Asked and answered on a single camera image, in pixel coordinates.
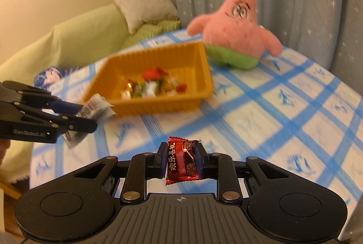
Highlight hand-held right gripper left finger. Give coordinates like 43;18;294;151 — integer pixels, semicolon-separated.
61;142;168;204

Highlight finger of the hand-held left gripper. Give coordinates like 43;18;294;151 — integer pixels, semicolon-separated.
0;102;98;134
0;81;86;114

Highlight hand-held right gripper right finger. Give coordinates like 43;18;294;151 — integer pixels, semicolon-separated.
196;142;302;203

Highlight shiny red snack packet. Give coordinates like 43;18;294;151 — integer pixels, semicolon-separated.
164;136;202;185

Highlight grey snack packet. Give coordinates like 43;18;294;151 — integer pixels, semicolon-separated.
65;93;115;149

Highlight orange plastic tray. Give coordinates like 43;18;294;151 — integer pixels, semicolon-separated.
80;42;214;117

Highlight large red snack packet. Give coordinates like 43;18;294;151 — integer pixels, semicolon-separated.
143;68;168;81

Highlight sofa with green cover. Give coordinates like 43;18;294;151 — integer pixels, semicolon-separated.
0;3;129;185

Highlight blue checked tablecloth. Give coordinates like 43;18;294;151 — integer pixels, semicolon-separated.
30;27;363;233

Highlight green zigzag pillow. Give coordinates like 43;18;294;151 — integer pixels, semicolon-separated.
122;20;182;49

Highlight pink starfish plush toy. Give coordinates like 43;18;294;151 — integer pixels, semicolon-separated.
186;0;282;71

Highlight beige pillow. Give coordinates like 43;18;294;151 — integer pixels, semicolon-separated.
110;0;179;34

